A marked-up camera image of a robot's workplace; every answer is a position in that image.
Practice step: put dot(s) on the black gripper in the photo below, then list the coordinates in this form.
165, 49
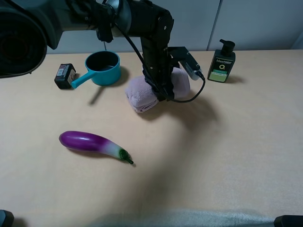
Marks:
157, 71

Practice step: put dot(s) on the pink towel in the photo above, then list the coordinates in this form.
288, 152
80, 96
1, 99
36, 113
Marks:
140, 94

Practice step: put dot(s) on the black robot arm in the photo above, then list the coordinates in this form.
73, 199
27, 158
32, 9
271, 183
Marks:
29, 27

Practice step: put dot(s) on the black object bottom right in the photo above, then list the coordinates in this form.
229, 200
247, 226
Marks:
289, 221

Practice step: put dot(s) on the black object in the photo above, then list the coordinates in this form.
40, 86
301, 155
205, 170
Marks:
289, 221
6, 218

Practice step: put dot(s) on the black object bottom left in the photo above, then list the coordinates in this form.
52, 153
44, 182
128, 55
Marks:
6, 218

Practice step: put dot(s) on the teal saucepan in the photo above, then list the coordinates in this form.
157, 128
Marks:
103, 69

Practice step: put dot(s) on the dark green pump bottle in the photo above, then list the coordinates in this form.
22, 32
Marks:
222, 62

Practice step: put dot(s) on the small black box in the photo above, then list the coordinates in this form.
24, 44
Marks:
65, 76

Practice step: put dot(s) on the purple toy eggplant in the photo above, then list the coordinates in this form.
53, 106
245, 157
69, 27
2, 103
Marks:
88, 142

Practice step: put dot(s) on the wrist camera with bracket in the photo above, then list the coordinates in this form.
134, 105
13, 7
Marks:
181, 56

